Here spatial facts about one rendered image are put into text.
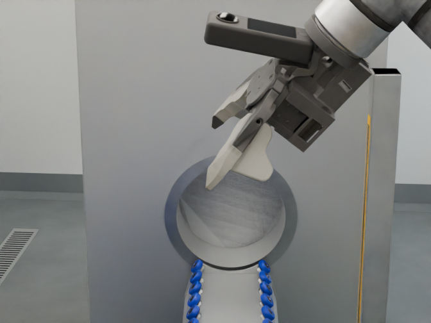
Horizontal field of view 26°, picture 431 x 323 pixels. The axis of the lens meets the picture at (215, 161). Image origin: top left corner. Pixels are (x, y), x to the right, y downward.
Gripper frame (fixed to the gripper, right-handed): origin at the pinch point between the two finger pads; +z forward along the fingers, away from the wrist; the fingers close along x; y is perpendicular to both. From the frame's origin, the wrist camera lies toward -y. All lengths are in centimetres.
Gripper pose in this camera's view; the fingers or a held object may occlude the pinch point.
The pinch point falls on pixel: (204, 154)
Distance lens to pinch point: 105.9
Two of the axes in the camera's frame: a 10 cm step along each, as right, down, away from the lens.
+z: -6.3, 6.7, 3.9
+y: 7.8, 5.7, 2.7
